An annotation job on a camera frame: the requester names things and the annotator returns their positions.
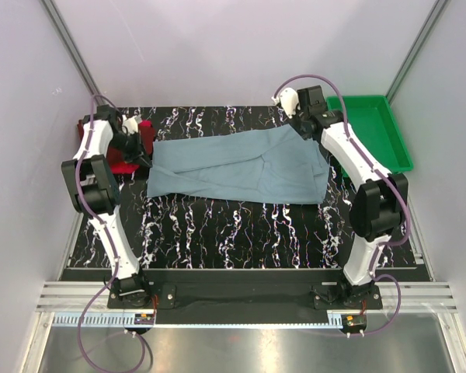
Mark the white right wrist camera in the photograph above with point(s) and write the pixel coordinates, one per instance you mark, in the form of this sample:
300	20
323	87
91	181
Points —
287	100

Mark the dark red folded t shirt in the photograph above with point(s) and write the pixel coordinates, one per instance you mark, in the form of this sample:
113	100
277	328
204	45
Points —
95	140

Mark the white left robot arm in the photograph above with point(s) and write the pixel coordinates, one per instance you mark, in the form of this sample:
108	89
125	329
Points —
94	192

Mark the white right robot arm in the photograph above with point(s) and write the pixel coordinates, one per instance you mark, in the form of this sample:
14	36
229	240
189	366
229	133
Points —
378	207

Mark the bright red folded t shirt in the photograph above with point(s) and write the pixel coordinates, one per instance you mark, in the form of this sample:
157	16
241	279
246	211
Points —
115	157

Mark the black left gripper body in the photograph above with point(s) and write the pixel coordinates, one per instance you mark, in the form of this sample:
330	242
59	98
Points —
130	144

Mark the green plastic bin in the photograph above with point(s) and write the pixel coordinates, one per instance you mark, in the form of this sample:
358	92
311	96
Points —
374	123

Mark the light blue t shirt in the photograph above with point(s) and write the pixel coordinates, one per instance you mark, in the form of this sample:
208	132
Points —
272	166

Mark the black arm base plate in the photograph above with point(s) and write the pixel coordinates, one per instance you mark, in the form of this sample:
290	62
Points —
316	296

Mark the aluminium front rail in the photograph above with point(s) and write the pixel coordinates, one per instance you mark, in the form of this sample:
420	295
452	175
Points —
415	296

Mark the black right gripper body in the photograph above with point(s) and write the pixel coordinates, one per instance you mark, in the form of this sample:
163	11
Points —
297	123

